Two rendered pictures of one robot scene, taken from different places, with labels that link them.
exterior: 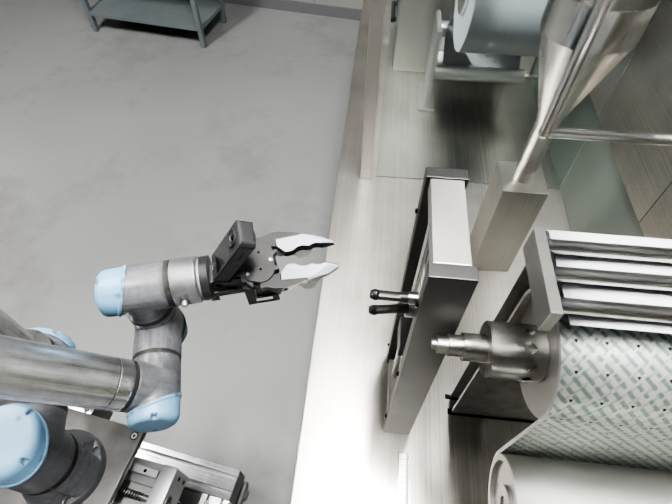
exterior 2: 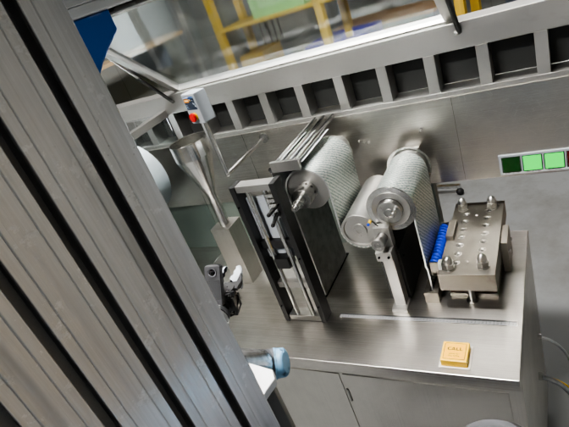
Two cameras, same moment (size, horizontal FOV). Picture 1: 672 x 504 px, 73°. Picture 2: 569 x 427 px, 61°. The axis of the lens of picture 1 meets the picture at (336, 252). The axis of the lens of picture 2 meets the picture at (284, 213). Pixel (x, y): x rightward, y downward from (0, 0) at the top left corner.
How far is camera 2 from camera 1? 1.11 m
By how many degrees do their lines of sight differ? 52
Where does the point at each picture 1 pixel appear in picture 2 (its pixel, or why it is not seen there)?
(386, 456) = (339, 322)
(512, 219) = (241, 239)
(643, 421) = (335, 169)
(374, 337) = (273, 325)
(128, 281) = not seen: hidden behind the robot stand
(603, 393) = (324, 169)
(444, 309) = (284, 196)
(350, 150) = not seen: hidden behind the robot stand
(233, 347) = not seen: outside the picture
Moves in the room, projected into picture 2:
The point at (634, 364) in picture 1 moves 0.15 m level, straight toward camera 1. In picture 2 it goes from (318, 160) to (333, 175)
